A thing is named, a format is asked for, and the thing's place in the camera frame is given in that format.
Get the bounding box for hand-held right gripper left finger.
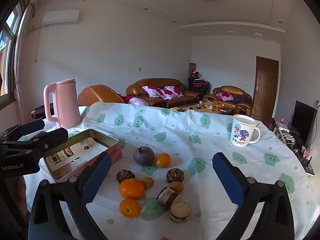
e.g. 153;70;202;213
28;152;112;240

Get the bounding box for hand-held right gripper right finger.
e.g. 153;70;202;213
212;152;295;240

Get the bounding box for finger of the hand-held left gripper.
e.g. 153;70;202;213
0;119;45;143
2;127;68;155

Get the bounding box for pink metal tin box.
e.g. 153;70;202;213
44;128;123;183

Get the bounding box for large orange tangerine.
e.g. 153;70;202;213
119;178;146;200

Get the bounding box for medium orange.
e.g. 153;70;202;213
119;198;142;218

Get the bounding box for dark purple round fruit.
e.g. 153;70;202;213
133;146;155;166

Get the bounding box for chocolate cupcake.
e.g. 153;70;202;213
166;168;185;183
116;169;135;183

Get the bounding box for round sandwich cake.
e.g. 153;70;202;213
170;201;192;223

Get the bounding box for layered chocolate cake slice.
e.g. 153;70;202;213
157;187;181;206

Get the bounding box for dark purple stool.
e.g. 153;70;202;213
31;103;55;119

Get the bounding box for pink electric kettle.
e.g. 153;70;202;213
44;79;82;130

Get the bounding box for white cartoon print mug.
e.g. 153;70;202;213
229;114;261;148

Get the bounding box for small yellow-brown fruit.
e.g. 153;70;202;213
141;177;154;189
169;181;185;193

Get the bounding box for white cloud print tablecloth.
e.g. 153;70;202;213
22;102;318;240

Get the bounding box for small round orange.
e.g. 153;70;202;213
156;153;171;168

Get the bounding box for brown leather armchair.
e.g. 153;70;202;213
78;85;125;107
203;85;253;117

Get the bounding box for beige curtain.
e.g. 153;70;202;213
14;0;38;125

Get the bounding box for cluttered coffee table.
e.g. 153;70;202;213
170;101;235;115

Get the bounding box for cluttered television stand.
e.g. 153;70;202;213
274;120;315;178

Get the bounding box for window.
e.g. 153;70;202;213
0;2;23;97

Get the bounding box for magenta floral pillow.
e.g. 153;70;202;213
160;86;184;100
216;92;234;102
142;86;163;98

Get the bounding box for pale pink pillow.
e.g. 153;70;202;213
128;97;150;106

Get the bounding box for black television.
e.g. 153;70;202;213
291;100;318;148

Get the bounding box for brown wooden door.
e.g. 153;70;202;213
251;56;279;124

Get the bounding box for stacked dark chairs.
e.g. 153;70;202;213
188;76;210;93

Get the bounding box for brown leather sofa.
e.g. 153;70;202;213
126;78;202;108

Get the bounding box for white wall air conditioner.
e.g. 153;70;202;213
42;10;80;27

